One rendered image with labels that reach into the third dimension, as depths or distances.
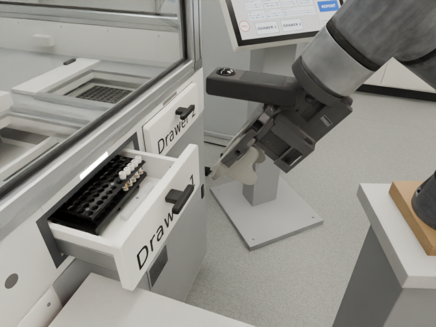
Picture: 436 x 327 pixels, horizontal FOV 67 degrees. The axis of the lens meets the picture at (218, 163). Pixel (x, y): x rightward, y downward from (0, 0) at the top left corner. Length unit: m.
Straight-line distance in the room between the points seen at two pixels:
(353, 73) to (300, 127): 0.09
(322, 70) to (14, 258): 0.48
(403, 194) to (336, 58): 0.55
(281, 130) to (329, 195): 1.69
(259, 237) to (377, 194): 0.92
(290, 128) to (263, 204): 1.48
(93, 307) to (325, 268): 1.24
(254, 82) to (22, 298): 0.47
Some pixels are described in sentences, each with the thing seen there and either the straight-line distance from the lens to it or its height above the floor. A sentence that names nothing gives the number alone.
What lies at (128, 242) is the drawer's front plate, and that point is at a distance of 0.51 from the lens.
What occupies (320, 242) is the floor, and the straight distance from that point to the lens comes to 1.79.
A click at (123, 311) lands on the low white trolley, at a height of 0.76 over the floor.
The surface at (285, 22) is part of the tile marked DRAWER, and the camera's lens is 1.36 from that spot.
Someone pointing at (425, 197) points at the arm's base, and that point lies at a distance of 0.81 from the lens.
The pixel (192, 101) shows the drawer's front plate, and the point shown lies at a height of 0.89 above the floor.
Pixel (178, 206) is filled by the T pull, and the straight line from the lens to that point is 0.56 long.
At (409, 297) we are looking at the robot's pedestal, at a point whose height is 0.63.
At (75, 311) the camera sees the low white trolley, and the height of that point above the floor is 0.76.
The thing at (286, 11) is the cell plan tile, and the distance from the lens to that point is 1.39.
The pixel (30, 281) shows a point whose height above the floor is 0.84.
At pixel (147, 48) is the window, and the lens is 0.79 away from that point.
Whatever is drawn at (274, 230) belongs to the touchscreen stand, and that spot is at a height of 0.03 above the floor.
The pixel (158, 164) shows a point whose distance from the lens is 0.72.
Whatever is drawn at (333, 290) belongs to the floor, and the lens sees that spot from 1.63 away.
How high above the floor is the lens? 1.29
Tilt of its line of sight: 35 degrees down
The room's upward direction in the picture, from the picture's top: straight up
